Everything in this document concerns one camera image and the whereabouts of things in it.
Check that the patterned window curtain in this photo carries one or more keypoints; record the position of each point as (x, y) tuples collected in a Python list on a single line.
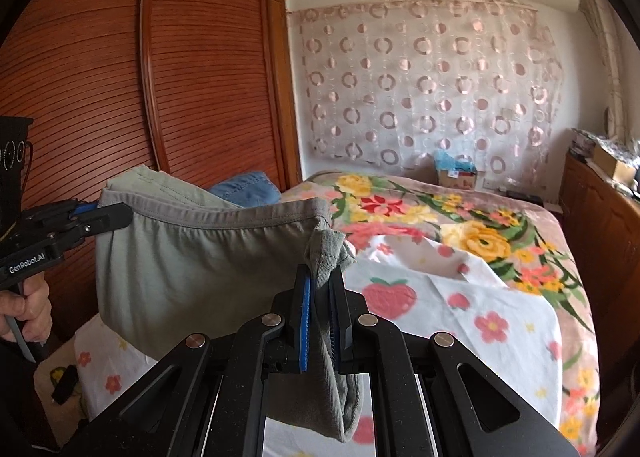
[(612, 52)]

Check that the blue jeans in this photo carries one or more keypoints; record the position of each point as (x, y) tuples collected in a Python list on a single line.
[(250, 189)]

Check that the small black block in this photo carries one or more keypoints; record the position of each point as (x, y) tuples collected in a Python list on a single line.
[(65, 384)]

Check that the grey-green pants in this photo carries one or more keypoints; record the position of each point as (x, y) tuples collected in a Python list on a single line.
[(200, 277)]

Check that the small printed cardboard box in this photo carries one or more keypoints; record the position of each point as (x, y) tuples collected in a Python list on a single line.
[(460, 179)]

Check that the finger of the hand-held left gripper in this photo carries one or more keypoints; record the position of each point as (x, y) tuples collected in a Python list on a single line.
[(107, 222), (82, 208)]

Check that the open brown cardboard box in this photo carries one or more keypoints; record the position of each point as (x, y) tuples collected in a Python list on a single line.
[(612, 162)]

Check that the black flat device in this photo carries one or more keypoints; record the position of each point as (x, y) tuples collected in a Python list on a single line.
[(522, 197)]

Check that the wooden cabinet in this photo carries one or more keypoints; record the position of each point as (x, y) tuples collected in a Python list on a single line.
[(600, 237)]

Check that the white strawberry print sheet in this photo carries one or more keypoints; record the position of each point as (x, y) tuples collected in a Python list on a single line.
[(475, 337)]

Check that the person's left hand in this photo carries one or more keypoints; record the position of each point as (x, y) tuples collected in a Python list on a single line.
[(32, 309)]

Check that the pink floral blanket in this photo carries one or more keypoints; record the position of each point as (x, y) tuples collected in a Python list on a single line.
[(500, 237)]

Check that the black printed cloth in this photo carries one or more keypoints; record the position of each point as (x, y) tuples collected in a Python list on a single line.
[(12, 172)]

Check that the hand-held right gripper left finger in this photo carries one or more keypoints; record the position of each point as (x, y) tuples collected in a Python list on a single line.
[(304, 317)]

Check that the sheer circle pattern curtain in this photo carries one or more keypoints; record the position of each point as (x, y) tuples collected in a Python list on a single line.
[(425, 87)]

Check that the wooden slatted wardrobe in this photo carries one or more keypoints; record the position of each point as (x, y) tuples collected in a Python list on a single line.
[(200, 62)]

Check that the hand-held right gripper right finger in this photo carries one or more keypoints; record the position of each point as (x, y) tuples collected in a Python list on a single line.
[(342, 337)]

